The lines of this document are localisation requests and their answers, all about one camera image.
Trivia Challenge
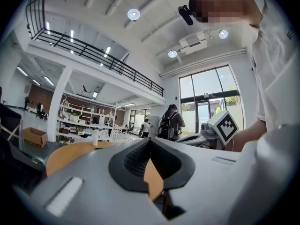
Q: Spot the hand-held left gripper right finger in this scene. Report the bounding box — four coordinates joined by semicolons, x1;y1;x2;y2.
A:
149;137;258;225

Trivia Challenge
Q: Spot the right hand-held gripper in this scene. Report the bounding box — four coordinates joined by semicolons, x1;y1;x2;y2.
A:
175;110;240;149

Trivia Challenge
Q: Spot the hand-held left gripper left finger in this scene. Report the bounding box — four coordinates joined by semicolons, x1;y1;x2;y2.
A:
30;137;169;225

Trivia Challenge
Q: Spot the person's right forearm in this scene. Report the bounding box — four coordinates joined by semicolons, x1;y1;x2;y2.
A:
231;118;268;152

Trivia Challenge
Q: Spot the white cabinet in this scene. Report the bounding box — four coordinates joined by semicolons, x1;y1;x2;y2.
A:
150;115;168;138

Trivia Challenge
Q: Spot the open cardboard box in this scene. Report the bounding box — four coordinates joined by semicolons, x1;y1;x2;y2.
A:
22;127;49;149

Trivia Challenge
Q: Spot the black balcony railing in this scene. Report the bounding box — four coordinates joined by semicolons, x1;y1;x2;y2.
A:
25;0;165;97

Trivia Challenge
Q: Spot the white shelving rack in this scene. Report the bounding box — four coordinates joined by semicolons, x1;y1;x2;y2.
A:
57;95;118;143

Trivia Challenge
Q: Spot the white ceiling air conditioner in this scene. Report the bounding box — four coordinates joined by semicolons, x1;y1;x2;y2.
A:
179;31;208;55

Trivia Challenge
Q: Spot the white column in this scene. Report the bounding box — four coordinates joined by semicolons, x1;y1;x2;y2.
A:
46;66;74;143

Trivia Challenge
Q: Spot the person's white shirt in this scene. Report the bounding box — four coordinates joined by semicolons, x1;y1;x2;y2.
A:
235;0;300;135

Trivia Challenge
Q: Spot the black fabric light panel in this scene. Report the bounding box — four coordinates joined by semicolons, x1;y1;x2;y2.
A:
0;103;23;150

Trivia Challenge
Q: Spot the person's head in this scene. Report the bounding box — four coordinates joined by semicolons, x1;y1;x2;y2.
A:
188;0;264;29

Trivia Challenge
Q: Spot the black-framed glass door wall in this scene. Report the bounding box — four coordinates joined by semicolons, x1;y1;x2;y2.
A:
179;64;245;136

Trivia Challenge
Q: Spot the black head-worn camera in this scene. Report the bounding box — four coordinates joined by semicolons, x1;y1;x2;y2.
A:
177;4;194;26

